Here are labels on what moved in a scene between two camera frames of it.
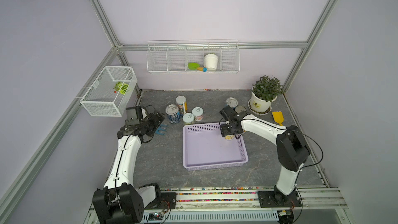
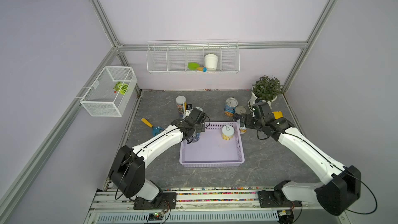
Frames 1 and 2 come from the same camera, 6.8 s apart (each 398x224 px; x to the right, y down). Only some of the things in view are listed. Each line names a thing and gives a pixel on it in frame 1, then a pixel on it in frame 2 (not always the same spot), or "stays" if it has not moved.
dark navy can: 239,108 stays
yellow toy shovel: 278,117 stays
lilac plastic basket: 204,148 stays
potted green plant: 265,90 stays
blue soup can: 174,116 → 196,137
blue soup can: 232,102 stays
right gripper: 224,130 → 247,123
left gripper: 157,122 → 201,127
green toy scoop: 192,66 stays
